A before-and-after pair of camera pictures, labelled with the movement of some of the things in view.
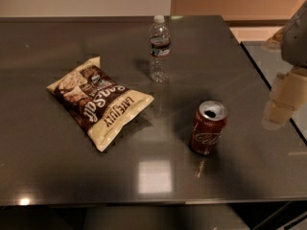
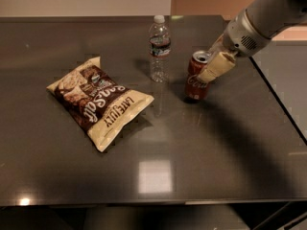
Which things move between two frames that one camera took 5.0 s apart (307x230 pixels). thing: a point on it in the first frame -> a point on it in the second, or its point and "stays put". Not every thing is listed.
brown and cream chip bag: (97, 103) stays put
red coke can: (209, 126) -> (197, 88)
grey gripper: (295, 40) -> (240, 39)
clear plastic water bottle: (159, 48) stays put
